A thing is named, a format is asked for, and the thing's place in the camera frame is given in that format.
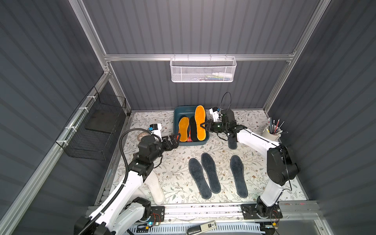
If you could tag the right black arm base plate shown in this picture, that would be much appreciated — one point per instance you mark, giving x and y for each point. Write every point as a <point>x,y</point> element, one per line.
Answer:
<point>259,211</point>

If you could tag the teal plastic storage box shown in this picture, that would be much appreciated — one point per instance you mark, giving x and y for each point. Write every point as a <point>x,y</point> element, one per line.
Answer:
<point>187,111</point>

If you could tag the black insole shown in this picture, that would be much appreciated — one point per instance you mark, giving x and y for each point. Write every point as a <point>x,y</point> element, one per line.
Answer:
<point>193,130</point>

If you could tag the white pen cup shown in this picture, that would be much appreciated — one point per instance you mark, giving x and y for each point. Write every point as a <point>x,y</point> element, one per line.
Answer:
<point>273,130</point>

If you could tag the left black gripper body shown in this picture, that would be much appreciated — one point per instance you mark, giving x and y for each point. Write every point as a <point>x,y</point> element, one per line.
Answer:
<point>171,141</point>

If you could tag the white wire mesh basket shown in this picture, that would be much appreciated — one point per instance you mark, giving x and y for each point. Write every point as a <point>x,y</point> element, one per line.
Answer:
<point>199,69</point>

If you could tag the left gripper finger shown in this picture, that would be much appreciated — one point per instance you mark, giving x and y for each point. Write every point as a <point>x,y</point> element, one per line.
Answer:
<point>171,146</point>
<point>175,139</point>

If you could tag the yellow fleece insole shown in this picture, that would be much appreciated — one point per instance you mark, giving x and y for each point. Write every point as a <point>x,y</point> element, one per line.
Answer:
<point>184,125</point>
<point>200,117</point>

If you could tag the white insole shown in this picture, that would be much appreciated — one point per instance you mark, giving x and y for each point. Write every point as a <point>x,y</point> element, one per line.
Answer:
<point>155,188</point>

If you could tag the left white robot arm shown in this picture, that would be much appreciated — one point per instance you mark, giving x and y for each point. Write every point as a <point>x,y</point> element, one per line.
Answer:
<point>114,216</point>

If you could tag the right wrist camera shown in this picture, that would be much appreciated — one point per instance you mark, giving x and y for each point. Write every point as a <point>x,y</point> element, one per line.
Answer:
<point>215,113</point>

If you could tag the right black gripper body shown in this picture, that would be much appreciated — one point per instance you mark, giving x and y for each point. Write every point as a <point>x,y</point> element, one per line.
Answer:
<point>212,126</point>

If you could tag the dark grey fleece insole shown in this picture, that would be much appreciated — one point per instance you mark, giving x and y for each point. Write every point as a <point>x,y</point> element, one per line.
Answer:
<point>232,142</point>
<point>237,169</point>
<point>196,171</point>
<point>210,169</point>

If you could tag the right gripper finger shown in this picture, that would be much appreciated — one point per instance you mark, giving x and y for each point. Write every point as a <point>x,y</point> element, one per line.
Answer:
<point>206,127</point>
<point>207,122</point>

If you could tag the patterned tape roll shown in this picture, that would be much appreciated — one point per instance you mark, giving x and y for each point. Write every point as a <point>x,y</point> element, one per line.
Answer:
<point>141,135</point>

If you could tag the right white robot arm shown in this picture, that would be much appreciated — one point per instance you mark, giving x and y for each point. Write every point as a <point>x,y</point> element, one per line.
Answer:
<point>280,168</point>

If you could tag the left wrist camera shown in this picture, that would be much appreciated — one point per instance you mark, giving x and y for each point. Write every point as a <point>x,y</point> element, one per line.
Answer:
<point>156,129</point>

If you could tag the white tube in basket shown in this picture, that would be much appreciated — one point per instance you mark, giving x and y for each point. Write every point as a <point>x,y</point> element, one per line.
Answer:
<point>222,75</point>

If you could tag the black wire mesh basket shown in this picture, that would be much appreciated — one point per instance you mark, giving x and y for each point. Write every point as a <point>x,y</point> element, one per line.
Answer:
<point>94,134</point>

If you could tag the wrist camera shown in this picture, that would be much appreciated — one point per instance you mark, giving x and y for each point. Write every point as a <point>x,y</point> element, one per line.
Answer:
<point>215,113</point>
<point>156,129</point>

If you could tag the grey handheld device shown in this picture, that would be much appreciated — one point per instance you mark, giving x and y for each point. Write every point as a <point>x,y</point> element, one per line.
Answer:
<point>201,228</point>

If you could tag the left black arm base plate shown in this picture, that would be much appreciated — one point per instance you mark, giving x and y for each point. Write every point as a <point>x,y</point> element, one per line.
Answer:
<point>157,214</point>

